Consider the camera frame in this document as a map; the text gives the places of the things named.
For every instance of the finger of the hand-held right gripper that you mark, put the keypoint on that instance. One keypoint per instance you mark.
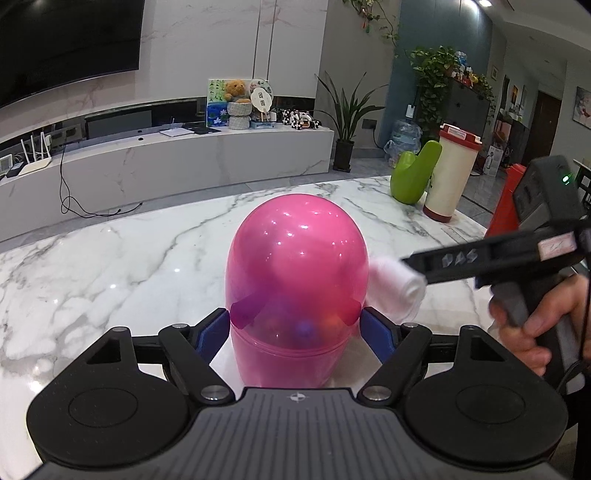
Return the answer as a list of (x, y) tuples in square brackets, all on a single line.
[(450, 263)]

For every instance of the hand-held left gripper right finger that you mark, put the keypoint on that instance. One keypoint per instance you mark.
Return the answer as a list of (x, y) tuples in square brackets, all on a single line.
[(375, 332)]

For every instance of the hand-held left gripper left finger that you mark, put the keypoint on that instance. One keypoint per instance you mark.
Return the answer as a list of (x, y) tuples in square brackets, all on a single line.
[(213, 330)]

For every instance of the white cloth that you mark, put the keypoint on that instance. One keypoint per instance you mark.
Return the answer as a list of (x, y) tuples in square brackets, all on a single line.
[(397, 288)]

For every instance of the pink egg-shaped plastic container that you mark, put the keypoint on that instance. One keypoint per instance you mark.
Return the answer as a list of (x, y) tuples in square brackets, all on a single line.
[(295, 286)]

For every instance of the person's right hand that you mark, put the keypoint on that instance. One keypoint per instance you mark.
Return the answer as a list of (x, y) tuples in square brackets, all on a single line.
[(563, 300)]

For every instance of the red chair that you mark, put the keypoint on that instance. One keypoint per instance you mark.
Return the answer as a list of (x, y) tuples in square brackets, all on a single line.
[(503, 207)]

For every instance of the dark brown door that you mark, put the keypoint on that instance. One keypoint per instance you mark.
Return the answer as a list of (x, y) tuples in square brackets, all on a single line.
[(545, 127)]

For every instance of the white tumbler with red lid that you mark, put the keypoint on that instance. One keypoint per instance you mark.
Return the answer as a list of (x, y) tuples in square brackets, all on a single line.
[(450, 175)]

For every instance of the green curved plastic vase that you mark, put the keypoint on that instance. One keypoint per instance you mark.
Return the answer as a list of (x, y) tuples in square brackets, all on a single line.
[(411, 177)]

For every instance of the dark grey shoe cabinet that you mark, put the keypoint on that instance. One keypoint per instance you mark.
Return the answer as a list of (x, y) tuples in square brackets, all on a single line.
[(466, 108)]

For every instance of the blue water jug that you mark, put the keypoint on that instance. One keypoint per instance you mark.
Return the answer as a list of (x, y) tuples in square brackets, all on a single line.
[(406, 136)]

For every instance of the tall potted leafy plant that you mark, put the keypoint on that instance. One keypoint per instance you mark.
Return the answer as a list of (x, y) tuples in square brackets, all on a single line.
[(343, 154)]

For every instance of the small colourful figurines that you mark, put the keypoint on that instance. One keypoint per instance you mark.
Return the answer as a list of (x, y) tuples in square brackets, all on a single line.
[(466, 69)]

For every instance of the white marble television cabinet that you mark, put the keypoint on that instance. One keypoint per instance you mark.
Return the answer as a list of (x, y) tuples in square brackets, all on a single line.
[(184, 161)]

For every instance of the trailing ivy plant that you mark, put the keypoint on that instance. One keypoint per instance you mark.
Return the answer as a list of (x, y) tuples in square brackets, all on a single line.
[(434, 69)]

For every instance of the black flat tablet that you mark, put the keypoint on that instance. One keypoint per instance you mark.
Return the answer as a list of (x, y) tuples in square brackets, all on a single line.
[(205, 129)]

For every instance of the black and white toys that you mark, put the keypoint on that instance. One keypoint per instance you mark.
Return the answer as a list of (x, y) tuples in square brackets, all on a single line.
[(300, 120)]

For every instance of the grey woven pot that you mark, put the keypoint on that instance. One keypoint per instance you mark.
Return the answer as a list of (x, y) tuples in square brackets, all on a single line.
[(239, 108), (239, 123)]

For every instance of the person's dark clothing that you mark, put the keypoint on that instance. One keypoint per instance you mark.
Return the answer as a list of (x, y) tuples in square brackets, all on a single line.
[(582, 424)]

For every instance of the green and blue painting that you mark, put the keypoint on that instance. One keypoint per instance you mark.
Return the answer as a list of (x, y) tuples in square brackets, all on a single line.
[(215, 110)]

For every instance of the grey flat screen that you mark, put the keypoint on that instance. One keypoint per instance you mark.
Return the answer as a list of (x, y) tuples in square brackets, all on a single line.
[(117, 123)]

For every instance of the white round hand fan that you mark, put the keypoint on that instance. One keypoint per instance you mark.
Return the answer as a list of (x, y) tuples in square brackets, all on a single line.
[(261, 99)]

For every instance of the brown teddy bear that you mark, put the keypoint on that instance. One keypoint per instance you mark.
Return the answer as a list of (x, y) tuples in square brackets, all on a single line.
[(237, 91)]

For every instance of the white router with antennas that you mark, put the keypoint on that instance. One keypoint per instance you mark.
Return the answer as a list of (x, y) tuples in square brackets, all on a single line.
[(39, 164)]

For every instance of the hanging vine plant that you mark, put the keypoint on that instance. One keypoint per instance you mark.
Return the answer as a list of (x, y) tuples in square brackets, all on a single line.
[(376, 14)]

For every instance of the large black television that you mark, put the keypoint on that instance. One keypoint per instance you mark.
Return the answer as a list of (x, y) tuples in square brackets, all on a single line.
[(60, 41)]

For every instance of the framed wall picture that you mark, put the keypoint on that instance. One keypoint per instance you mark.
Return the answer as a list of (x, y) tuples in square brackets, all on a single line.
[(582, 106)]

